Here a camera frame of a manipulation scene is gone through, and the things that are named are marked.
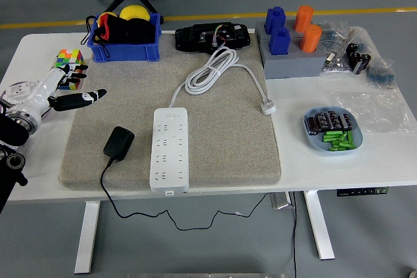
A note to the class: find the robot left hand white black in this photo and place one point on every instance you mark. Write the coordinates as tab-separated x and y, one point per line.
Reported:
39	94

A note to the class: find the black power adapter plug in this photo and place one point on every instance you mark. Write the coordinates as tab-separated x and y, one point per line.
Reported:
118	143

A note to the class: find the white power strip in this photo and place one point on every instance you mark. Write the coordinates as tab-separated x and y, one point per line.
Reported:
169	154

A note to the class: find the white three-pin plug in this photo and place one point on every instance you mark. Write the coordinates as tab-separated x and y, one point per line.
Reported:
268	107

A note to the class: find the colourful puzzle cube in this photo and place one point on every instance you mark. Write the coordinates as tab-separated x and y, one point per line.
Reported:
73	58

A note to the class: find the blue plastic bin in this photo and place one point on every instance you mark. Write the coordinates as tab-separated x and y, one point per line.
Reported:
123	51

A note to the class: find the small yellow ball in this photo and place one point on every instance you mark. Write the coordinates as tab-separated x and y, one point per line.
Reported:
109	16

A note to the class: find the black pouch red lining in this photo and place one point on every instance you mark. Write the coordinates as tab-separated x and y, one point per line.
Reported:
137	32

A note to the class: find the large yellow ball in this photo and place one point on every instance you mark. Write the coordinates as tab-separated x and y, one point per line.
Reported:
134	11

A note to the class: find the white table leg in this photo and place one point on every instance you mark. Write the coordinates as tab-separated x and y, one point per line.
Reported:
321	226
86	235

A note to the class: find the black electronic device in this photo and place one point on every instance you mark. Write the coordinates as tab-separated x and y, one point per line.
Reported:
195	38

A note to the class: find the grey-brown mat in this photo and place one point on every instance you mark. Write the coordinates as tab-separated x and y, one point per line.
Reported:
228	134

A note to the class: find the blue block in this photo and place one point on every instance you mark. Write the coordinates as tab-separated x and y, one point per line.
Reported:
279	42
275	19

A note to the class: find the grey block base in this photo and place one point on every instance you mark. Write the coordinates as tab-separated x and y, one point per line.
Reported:
293	63

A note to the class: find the orange cylinder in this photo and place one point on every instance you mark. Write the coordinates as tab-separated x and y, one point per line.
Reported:
303	17
311	38

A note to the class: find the black capacitor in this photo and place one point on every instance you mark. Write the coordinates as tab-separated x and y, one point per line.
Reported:
322	120
313	125
333	119
346	122

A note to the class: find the green cylinder cell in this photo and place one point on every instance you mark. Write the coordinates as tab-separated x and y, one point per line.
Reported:
330	139
340	143
350	138
340	148
332	134

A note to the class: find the clear bag small parts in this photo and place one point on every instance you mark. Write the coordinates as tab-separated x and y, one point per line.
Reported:
335	64

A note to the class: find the clear bag blue resistors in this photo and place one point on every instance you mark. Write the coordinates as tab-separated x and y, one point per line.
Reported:
334	32
381	74

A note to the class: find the light blue tray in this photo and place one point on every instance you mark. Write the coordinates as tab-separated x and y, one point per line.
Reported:
356	138

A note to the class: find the clear bag black capacitors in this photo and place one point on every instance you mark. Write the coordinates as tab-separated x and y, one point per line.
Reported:
358	58

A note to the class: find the empty clear plastic bag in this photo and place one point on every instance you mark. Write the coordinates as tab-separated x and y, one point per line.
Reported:
371	112

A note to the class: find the black desk control panel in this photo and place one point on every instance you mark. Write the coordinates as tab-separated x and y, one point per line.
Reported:
361	191

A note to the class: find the white wall socket panel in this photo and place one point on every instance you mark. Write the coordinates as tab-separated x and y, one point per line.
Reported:
18	90

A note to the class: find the metal bracket under table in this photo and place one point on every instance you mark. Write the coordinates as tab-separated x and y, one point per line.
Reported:
280	200

